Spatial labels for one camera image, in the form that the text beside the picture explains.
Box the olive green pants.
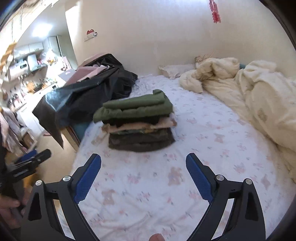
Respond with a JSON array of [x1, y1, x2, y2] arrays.
[[93, 89, 174, 123]]

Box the person's left hand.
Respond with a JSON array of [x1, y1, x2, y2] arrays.
[[0, 190, 30, 229]]

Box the black plastic cover sheet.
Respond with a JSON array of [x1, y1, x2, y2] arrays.
[[33, 53, 138, 146]]

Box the white floral bed sheet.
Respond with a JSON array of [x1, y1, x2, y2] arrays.
[[72, 75, 295, 240]]

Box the camouflage folded garment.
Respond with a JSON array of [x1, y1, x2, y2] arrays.
[[112, 129, 159, 135]]

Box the black folded garment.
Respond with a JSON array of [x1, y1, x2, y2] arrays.
[[102, 115, 169, 128]]

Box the beige pink folded garment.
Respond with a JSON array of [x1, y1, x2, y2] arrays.
[[101, 114, 177, 133]]

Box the cream yellow comforter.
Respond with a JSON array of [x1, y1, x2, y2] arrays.
[[179, 57, 295, 179]]

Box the floral pillow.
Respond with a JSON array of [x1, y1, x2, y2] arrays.
[[159, 64, 195, 79]]

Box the red wall decoration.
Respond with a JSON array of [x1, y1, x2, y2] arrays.
[[209, 0, 221, 24]]

